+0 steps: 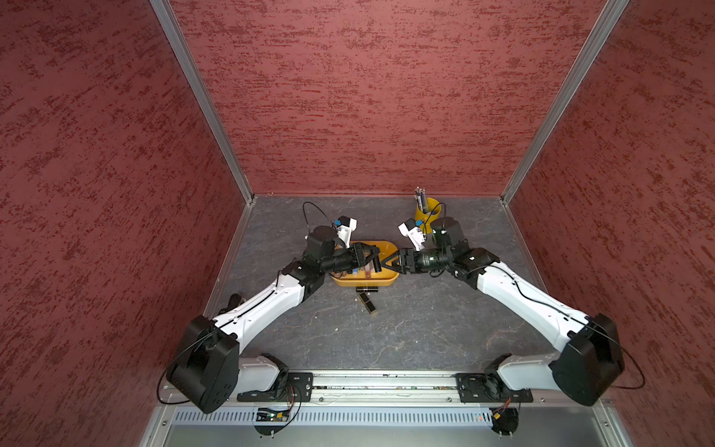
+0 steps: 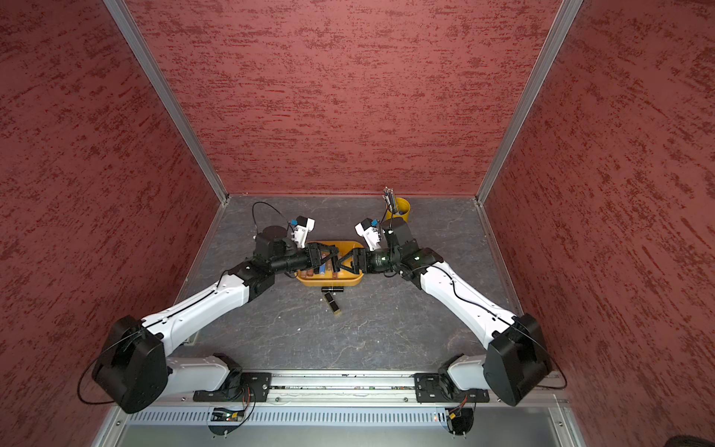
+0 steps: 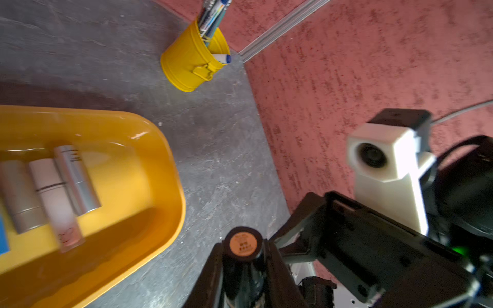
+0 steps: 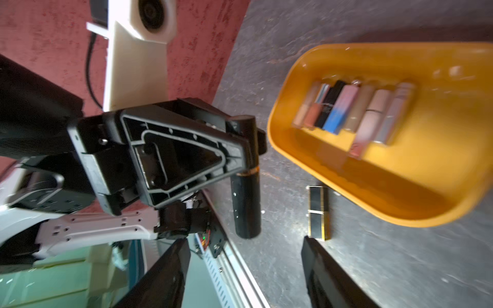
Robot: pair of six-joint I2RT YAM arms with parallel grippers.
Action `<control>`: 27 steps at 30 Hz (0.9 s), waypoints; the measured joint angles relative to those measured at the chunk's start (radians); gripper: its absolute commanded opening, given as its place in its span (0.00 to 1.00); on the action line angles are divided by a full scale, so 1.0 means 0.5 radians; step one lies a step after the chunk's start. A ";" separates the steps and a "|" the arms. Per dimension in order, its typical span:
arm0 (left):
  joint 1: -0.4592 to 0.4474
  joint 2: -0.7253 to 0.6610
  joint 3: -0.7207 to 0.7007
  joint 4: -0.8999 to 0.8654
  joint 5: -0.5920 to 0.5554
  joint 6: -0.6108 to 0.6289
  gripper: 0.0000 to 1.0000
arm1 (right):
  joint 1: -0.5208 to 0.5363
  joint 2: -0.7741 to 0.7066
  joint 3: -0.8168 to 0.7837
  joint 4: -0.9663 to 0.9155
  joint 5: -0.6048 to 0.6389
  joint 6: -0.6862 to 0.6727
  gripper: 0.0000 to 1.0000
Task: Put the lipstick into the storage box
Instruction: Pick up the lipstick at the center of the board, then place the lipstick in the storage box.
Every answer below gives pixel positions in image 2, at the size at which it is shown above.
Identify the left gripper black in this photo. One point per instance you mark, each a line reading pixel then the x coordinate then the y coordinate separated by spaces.
pixel 314 253

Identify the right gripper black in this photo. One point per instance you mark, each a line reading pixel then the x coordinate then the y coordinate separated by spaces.
pixel 369 267

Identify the yellow storage tray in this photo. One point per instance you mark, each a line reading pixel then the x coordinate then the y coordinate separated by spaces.
pixel 325 276

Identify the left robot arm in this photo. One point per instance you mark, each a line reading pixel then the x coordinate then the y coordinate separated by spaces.
pixel 137 367

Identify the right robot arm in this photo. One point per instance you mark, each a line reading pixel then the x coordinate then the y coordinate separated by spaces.
pixel 516 359

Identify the black gold square lipstick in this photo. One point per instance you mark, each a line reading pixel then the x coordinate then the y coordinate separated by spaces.
pixel 329 298

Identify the yellow pen bucket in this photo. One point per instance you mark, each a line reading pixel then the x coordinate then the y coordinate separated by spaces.
pixel 401 209

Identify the pens in bucket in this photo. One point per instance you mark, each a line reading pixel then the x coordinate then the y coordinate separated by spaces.
pixel 391 201

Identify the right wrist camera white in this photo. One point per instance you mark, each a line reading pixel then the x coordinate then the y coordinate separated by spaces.
pixel 369 230

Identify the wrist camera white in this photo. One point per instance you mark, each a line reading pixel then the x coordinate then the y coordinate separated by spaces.
pixel 369 230
pixel 300 228

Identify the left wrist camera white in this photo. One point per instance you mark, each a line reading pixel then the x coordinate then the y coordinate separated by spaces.
pixel 300 228

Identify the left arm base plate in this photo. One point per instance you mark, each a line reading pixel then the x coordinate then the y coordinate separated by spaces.
pixel 244 387

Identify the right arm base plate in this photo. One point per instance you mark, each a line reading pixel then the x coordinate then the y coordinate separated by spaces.
pixel 441 388

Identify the aluminium front rail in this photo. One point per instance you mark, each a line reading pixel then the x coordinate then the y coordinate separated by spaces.
pixel 347 408

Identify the left corner aluminium post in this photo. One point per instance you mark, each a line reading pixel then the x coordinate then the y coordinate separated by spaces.
pixel 129 29

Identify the corner aluminium post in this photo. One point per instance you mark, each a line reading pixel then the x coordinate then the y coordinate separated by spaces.
pixel 129 29
pixel 558 32

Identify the right corner aluminium post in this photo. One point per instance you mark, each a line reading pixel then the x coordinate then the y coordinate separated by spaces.
pixel 558 32

